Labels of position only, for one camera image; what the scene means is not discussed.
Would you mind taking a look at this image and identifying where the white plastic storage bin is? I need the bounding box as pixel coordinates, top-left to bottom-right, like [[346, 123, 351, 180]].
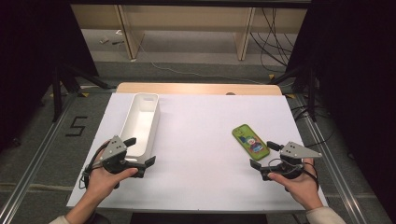
[[120, 91, 162, 164]]

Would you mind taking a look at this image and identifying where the black floor cable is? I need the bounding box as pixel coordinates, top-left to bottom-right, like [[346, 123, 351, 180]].
[[290, 104, 337, 148]]

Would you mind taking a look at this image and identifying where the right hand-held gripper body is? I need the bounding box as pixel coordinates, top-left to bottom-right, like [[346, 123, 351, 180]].
[[260, 141, 323, 182]]

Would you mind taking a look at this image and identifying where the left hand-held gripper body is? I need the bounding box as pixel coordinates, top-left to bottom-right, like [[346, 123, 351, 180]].
[[99, 134, 148, 180]]

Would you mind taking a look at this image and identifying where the black tripod stand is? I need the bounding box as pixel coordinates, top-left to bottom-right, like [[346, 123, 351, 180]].
[[50, 63, 118, 123], [267, 63, 318, 123]]

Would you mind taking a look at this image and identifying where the beige wooden desk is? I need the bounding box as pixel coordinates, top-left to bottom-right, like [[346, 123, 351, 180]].
[[70, 4, 307, 62]]

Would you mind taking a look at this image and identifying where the aluminium floor rail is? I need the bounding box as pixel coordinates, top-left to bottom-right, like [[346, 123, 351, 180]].
[[293, 94, 372, 224], [0, 92, 78, 223]]

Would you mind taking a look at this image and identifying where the black curtain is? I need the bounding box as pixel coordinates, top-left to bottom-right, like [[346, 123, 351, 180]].
[[285, 0, 396, 218], [0, 0, 100, 152]]

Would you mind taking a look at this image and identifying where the bundle of black hanging cables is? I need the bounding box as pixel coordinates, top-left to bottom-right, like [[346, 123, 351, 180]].
[[250, 7, 295, 74]]

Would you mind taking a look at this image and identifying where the white table cover sheet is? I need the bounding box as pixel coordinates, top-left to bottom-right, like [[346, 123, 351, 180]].
[[66, 92, 329, 213]]

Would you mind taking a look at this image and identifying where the right hand-held gripper cable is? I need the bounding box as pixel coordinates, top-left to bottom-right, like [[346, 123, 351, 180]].
[[267, 158, 319, 191]]

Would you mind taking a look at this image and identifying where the green cartoon phone case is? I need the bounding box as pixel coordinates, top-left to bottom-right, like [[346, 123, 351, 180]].
[[231, 123, 271, 161]]

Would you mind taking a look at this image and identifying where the person's right hand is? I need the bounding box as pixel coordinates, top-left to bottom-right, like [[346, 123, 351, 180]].
[[267, 158, 325, 212]]

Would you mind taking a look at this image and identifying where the person's left hand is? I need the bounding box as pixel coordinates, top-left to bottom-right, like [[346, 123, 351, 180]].
[[83, 141, 139, 203]]

